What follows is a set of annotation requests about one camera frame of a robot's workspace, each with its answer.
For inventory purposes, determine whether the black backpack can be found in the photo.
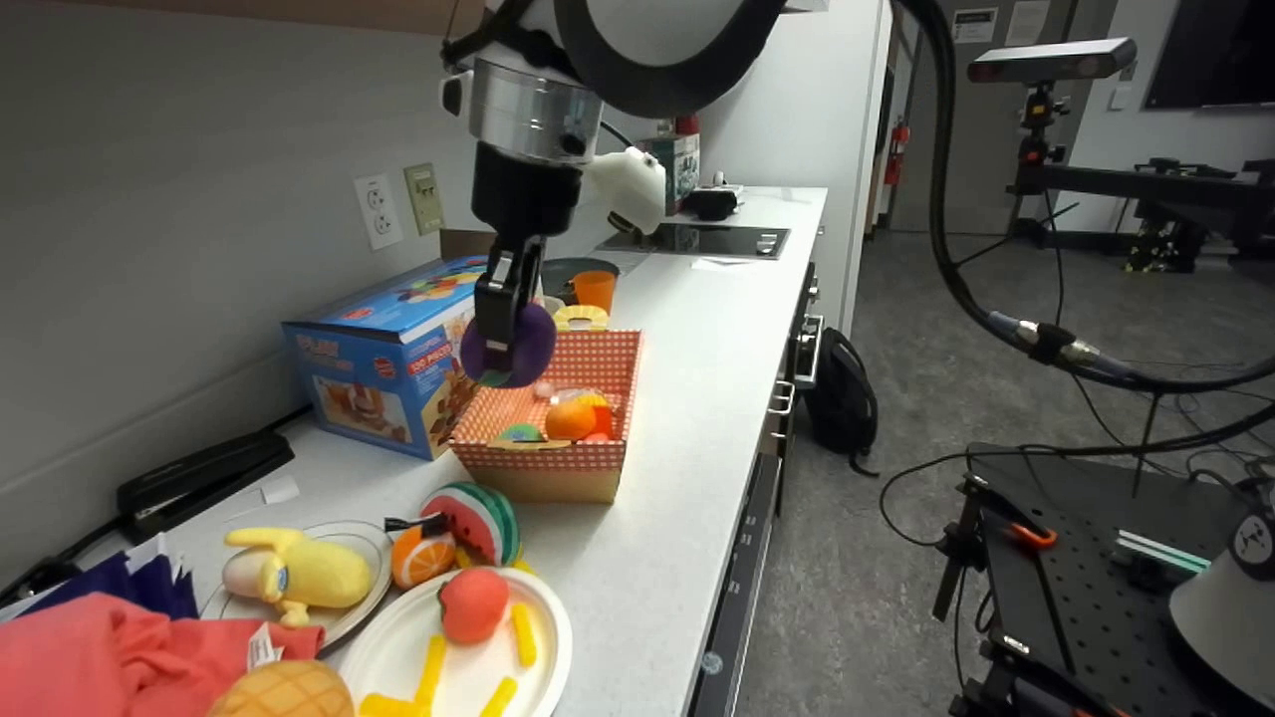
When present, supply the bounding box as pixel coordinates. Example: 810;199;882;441
810;325;883;476

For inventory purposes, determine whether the orange crosshatched plush fruit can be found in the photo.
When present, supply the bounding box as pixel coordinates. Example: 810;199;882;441
207;656;360;717

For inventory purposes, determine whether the orange slice plushie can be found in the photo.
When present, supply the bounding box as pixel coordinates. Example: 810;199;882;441
386;516;462;592

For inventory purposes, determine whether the beige shallow bowl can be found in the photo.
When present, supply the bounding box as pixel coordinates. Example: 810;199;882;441
555;300;615;334

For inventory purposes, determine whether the silver metal drawer handle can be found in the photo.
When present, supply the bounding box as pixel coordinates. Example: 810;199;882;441
783;325;822;390
795;263;828;321

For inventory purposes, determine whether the small black countertop object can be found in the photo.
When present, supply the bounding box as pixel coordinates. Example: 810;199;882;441
682;183;742;221

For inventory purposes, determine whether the white paper plate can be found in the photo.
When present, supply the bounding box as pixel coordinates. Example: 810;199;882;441
329;565;576;717

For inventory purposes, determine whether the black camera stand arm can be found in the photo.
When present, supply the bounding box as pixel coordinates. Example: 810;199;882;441
1012;74;1275;276

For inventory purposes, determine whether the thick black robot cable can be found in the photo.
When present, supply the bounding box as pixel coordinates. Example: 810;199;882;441
887;0;1275;460

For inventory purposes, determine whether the red round plushie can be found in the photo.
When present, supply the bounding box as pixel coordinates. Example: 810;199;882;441
434;565;514;650

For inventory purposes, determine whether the grey round plate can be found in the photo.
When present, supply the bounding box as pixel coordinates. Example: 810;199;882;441
215;516;398;654

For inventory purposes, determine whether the round black dial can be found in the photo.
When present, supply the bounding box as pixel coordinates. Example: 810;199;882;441
1226;502;1275;580

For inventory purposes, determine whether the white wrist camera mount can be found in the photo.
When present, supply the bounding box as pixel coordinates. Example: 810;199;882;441
581;139;668;240

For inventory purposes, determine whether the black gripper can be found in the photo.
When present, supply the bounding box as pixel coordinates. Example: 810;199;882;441
470;139;588;358

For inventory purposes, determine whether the blue play food box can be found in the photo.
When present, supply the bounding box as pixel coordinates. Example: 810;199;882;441
279;251;500;466

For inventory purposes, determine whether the yellow banana plushie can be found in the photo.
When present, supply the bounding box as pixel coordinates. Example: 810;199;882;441
220;520;377;630

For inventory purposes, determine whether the dark grey round pan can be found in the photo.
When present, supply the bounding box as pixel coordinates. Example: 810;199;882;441
539;253;627;306

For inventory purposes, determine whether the dark wall monitor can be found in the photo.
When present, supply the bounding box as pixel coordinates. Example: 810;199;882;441
1145;0;1275;110

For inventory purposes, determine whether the black flat cooktop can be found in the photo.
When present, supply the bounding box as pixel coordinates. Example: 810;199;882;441
603;219;793;263

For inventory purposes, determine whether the black clamp orange handle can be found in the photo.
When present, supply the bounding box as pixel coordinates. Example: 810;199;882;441
932;475;1068;630

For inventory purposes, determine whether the orange plastic cup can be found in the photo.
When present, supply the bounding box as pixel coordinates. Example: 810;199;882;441
569;265;623;317

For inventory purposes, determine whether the thin black floor cable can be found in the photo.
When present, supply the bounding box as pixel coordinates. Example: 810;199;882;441
874;445;984;552

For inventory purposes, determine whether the white wall power outlet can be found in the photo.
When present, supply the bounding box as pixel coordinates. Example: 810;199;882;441
350;172;407;253

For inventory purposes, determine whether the beige wall switch plate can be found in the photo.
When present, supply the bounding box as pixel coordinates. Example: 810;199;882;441
401;160;446;240

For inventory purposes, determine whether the grey round dome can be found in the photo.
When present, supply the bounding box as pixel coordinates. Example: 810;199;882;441
1167;548;1275;714

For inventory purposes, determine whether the black elongated desk device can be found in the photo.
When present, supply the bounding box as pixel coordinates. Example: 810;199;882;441
117;431;297;545

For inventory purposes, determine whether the red fire extinguisher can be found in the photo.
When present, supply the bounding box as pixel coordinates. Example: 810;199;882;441
883;118;917;192

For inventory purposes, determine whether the black perforated equipment table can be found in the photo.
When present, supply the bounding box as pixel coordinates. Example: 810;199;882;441
960;441;1275;717

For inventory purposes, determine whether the watermelon slice plushie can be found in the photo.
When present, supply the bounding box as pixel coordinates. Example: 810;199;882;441
418;476;524;568

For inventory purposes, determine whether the white bottle red cap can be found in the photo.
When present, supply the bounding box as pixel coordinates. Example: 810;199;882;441
668;114;704;210

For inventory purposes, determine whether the orange round plushie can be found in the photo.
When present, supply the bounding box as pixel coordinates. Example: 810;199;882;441
542;390;623;445

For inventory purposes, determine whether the wooden upper cabinet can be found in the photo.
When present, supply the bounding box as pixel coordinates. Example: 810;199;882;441
117;0;490;40

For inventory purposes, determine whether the light green flat strip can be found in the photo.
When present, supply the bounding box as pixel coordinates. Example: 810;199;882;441
1111;526;1218;577

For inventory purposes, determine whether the dark blue cloth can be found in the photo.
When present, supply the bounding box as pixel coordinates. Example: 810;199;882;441
14;530;202;620

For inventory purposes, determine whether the pink red cloth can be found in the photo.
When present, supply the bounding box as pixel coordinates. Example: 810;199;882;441
0;589;328;717

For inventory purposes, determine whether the purple round plushie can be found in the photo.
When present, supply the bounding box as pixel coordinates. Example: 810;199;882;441
458;300;560;390

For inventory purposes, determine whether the red checkered cardboard basket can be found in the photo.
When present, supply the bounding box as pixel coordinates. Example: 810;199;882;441
446;325;645;510

